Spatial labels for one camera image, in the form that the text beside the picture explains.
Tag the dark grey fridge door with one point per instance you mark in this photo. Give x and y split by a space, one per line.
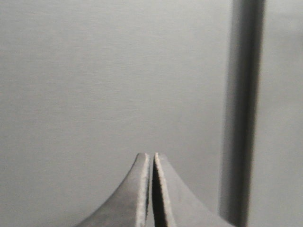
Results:
85 85

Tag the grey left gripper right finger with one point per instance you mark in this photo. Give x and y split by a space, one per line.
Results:
173 203

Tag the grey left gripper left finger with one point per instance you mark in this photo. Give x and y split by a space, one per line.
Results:
128 204

